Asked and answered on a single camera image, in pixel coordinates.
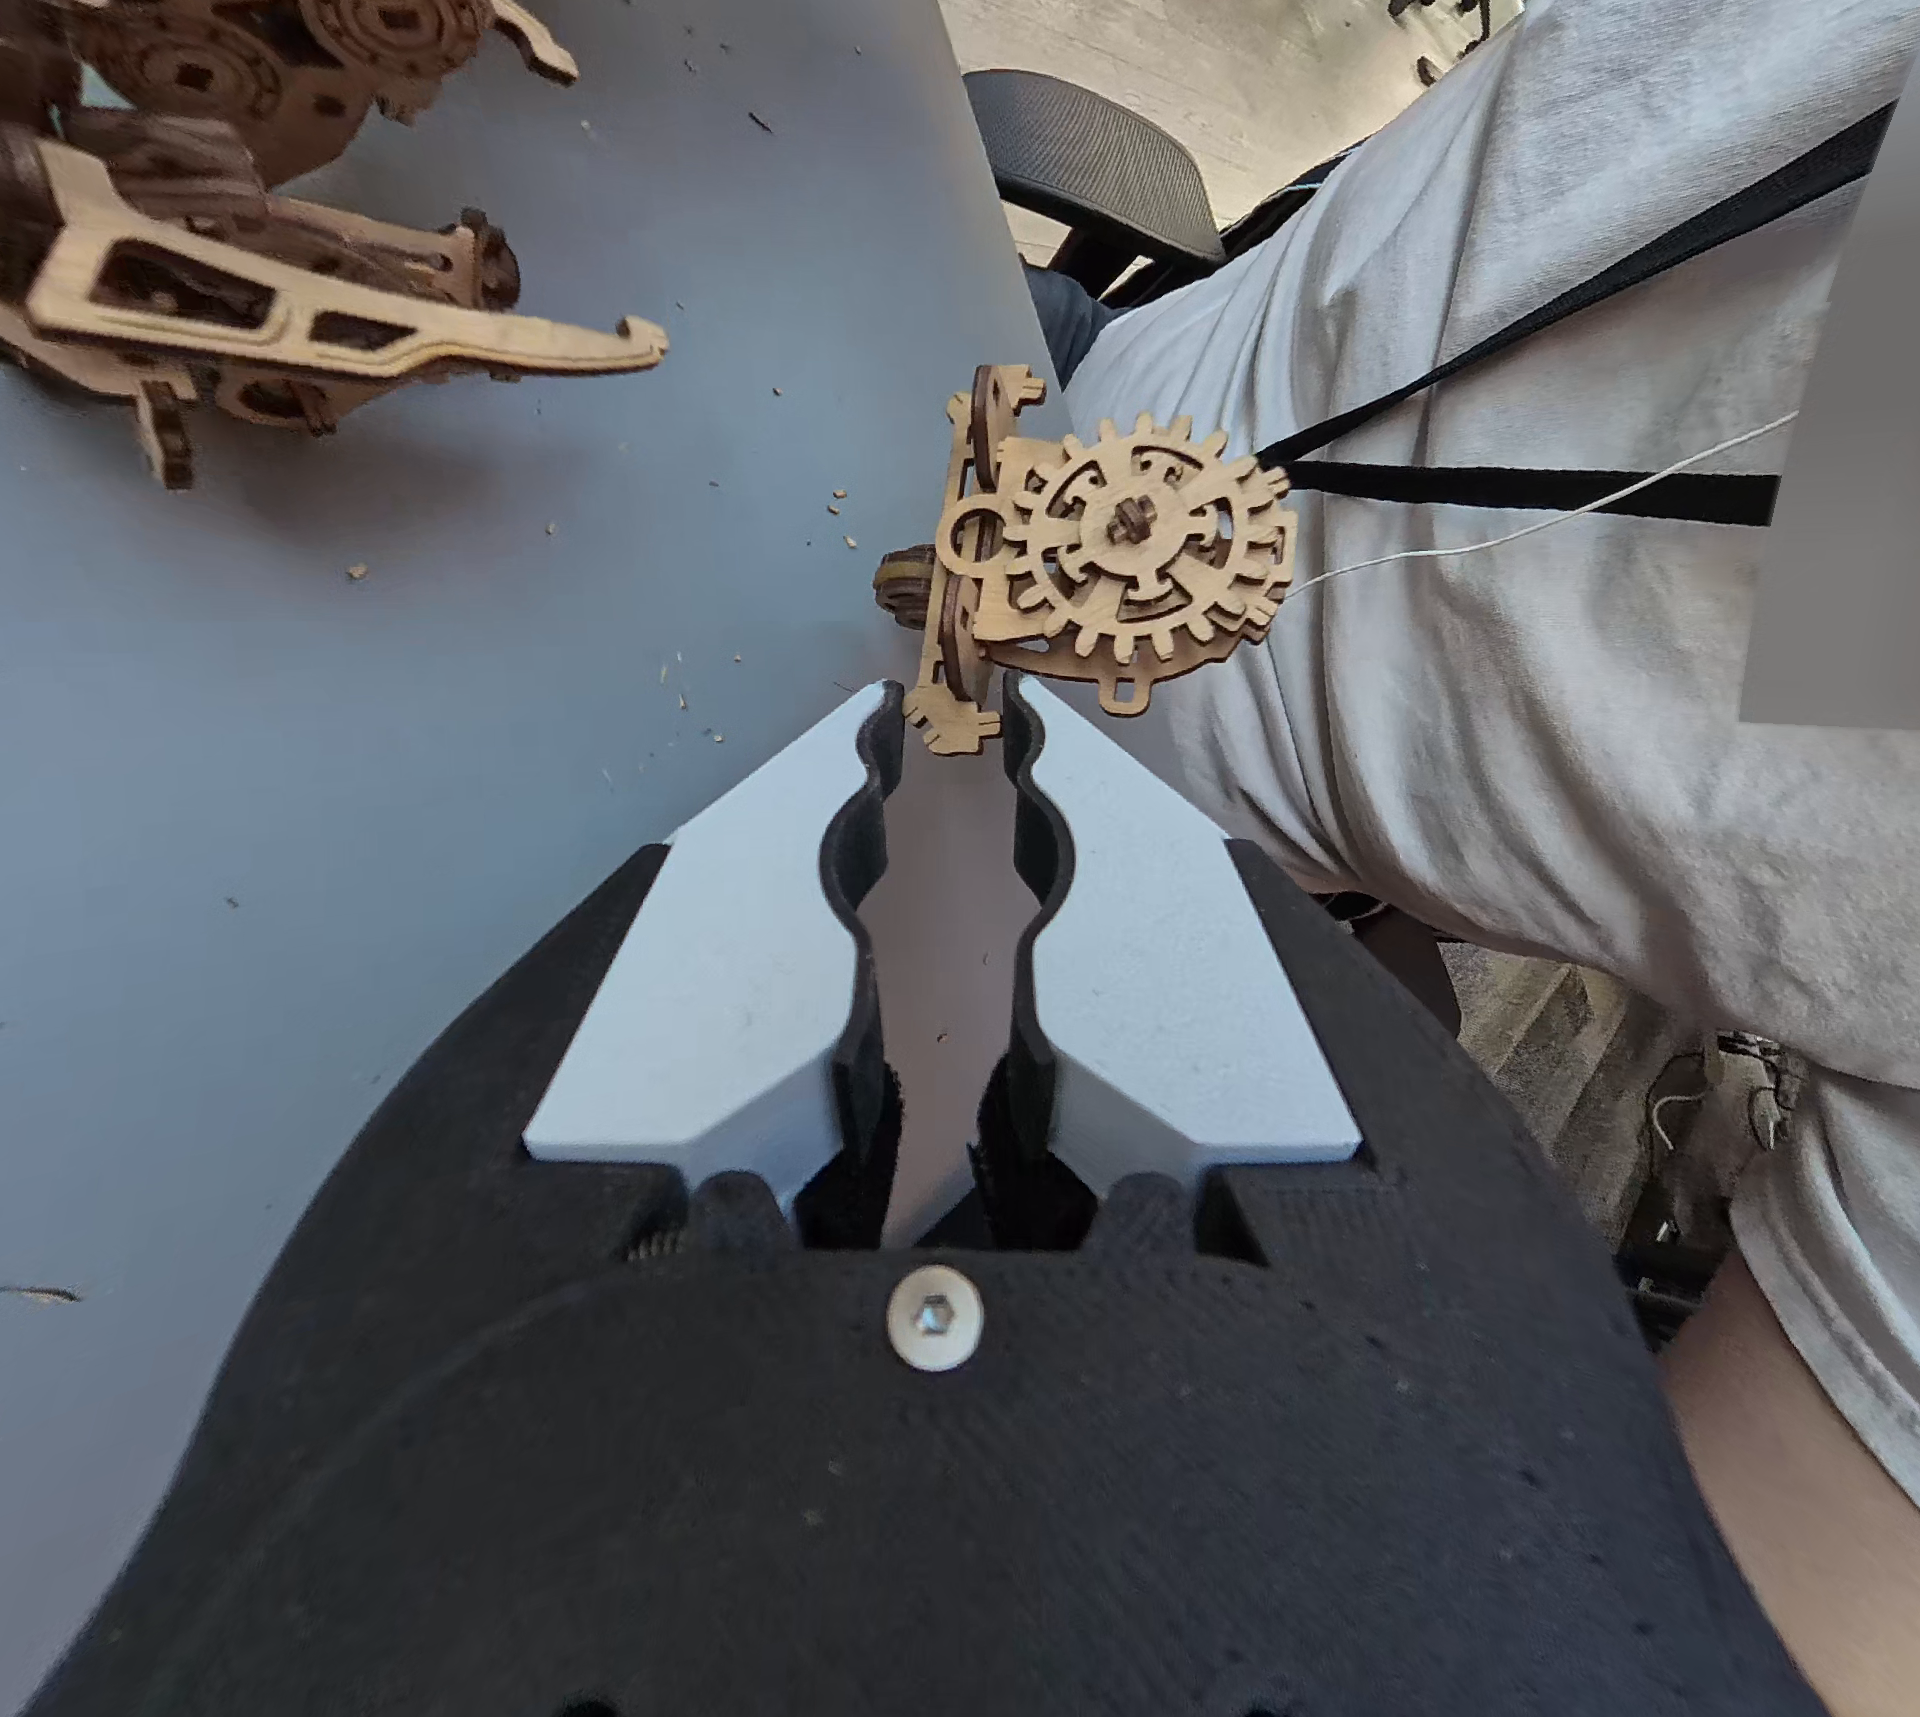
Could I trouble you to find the thin white cable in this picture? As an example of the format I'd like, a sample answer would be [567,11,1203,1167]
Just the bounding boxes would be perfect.
[1291,404,1803,593]

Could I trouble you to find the black device with cables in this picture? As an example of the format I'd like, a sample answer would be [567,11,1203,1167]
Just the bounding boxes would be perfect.
[1624,1032,1812,1351]

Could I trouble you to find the person's dark pants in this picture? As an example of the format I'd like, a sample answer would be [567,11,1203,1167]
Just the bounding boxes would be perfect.
[1027,266,1119,388]

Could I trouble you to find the wooden gear assembly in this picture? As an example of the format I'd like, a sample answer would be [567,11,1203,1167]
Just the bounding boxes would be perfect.
[875,363,1306,763]

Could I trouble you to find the wooden mechanical model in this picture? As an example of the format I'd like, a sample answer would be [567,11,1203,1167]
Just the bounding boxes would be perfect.
[0,0,672,492]

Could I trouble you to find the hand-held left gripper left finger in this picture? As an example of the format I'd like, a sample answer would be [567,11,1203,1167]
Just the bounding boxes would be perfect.
[518,675,914,1252]

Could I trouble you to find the black shoulder strap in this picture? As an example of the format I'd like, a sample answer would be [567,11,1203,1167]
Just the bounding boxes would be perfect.
[1257,97,1901,535]

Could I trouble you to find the black mesh office chair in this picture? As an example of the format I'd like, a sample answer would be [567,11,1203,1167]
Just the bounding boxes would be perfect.
[963,65,1225,266]

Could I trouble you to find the person's left forearm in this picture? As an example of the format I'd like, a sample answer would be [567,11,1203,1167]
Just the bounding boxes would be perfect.
[1660,1252,1920,1717]

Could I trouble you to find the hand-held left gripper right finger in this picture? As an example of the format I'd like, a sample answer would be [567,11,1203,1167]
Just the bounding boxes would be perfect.
[963,675,1372,1252]

